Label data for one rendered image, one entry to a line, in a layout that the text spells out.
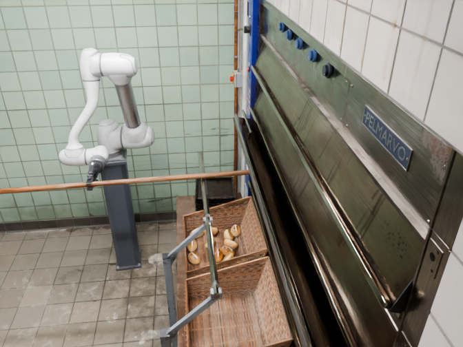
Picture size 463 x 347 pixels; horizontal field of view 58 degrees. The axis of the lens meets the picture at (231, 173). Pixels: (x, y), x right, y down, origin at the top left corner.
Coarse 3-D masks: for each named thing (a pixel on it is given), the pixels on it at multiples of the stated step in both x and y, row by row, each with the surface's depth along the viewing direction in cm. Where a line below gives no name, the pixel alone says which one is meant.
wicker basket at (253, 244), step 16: (224, 208) 284; (192, 224) 288; (224, 224) 291; (240, 224) 293; (256, 224) 260; (224, 240) 283; (256, 240) 255; (208, 256) 269; (224, 256) 269; (240, 256) 236; (256, 256) 251; (192, 272) 237
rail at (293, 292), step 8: (240, 128) 237; (240, 136) 230; (248, 152) 211; (248, 160) 206; (256, 176) 191; (256, 184) 186; (264, 200) 174; (264, 208) 170; (272, 224) 160; (272, 232) 156; (280, 248) 148; (280, 256) 145; (288, 264) 141; (288, 272) 138; (288, 280) 135; (296, 288) 132; (296, 296) 129; (296, 304) 126; (296, 312) 125; (304, 312) 124; (304, 320) 121; (304, 328) 119; (304, 336) 118; (312, 336) 116; (312, 344) 114
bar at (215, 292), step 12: (204, 168) 252; (204, 180) 238; (204, 192) 227; (204, 204) 218; (204, 228) 209; (192, 240) 212; (168, 264) 217; (168, 276) 221; (216, 276) 173; (168, 288) 225; (216, 288) 167; (168, 300) 230; (216, 300) 168; (192, 312) 170; (180, 324) 172; (168, 336) 174
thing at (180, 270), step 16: (176, 208) 317; (192, 208) 317; (240, 208) 317; (176, 224) 300; (176, 240) 285; (240, 240) 284; (176, 256) 292; (176, 272) 281; (192, 304) 236; (192, 336) 218
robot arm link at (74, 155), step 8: (88, 88) 244; (96, 88) 245; (88, 96) 246; (96, 96) 247; (88, 104) 248; (96, 104) 250; (88, 112) 249; (80, 120) 251; (88, 120) 253; (72, 128) 253; (80, 128) 252; (72, 136) 253; (72, 144) 254; (80, 144) 258; (64, 152) 255; (72, 152) 254; (80, 152) 255; (64, 160) 255; (72, 160) 255; (80, 160) 256
